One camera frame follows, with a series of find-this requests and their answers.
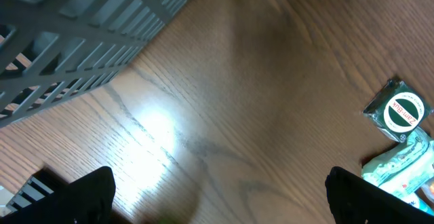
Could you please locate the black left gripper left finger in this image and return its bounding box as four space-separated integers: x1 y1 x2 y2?
1 166 116 224

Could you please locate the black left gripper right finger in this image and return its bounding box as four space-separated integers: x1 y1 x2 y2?
325 166 433 224

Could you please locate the small teal white packet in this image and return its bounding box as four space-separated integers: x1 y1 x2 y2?
402 193 433 215

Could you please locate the green snack packet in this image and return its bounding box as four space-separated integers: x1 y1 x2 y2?
361 128 433 199

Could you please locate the orange snack packet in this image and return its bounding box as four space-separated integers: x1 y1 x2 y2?
422 178 434 201

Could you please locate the round white red lid cup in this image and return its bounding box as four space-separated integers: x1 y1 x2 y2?
362 76 433 143

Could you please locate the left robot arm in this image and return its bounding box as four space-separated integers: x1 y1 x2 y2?
1 166 433 224

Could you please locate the grey plastic mesh basket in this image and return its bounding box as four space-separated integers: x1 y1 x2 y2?
1 0 188 126

